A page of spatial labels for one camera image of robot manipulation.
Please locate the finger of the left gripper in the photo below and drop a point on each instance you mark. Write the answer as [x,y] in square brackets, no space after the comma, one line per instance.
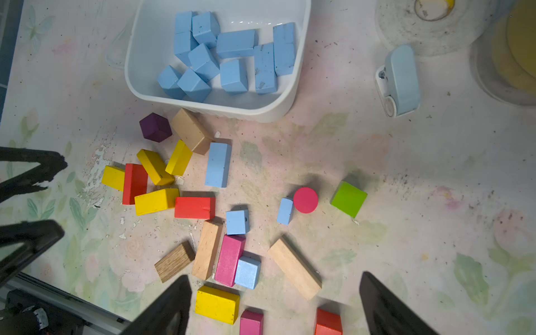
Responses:
[34,239]
[49,165]

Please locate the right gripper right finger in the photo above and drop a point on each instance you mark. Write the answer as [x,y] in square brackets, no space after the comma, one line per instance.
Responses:
[386,313]

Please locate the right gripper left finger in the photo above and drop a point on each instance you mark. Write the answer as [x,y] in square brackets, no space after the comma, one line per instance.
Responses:
[168,314]

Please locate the small blue block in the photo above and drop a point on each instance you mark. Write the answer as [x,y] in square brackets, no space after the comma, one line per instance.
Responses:
[285,211]

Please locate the blue long block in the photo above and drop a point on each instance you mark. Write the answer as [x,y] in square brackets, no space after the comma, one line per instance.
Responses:
[236,44]
[218,165]
[284,48]

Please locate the blue cube pair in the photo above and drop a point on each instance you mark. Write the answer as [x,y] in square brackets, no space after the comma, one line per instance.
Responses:
[204,63]
[247,274]

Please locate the blue thin block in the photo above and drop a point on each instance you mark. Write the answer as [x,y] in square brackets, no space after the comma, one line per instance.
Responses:
[265,76]

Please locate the yellow block bottom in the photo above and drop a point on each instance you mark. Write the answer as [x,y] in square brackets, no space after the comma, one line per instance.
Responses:
[217,304]

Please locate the brown grained wooden block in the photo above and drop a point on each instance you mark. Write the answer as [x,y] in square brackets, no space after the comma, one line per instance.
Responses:
[175,261]

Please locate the red cube block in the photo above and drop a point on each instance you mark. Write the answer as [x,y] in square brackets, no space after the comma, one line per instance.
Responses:
[327,323]

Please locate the yellow flat block left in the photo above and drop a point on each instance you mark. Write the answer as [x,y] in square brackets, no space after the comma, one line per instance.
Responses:
[113,177]

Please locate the tan upright wooden block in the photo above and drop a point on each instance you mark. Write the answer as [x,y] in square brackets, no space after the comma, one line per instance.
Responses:
[207,249]

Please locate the magenta block bottom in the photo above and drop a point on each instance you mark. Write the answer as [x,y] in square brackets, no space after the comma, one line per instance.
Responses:
[251,323]

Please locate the tan slanted wooden block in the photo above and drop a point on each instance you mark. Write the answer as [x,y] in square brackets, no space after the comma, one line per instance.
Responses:
[296,269]

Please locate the red thin upright block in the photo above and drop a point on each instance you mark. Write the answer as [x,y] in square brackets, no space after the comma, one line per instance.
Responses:
[135,183]

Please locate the magenta upright block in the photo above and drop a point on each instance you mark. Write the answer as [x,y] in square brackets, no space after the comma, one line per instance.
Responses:
[232,249]

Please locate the yellow slanted block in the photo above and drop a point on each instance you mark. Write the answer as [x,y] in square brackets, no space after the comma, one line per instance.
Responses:
[155,168]

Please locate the red long block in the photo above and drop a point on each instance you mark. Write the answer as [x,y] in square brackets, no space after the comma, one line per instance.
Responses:
[200,208]

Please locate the purple cube block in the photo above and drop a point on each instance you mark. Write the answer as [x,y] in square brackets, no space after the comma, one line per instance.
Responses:
[155,127]

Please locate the yellow large block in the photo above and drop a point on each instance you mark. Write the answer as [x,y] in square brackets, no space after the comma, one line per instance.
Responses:
[156,201]

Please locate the green cube block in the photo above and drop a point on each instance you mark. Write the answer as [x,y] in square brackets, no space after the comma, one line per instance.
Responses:
[348,199]

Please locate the yellow thin upright block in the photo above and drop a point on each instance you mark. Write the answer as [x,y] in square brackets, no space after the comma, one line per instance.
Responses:
[179,160]

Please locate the magenta cylinder block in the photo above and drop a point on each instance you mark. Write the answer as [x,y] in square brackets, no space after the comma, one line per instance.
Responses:
[305,200]

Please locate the tan wooden block upper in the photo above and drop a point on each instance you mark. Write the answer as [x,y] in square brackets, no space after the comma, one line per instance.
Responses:
[194,135]

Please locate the yellow pen holder cup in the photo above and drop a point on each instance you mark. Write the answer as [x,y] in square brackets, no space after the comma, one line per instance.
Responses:
[503,58]

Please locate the clear tape roll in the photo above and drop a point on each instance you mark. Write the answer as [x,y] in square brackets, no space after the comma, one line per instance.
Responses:
[433,28]

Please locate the aluminium mounting rail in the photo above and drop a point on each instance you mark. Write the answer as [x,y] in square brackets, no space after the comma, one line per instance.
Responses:
[25,291]

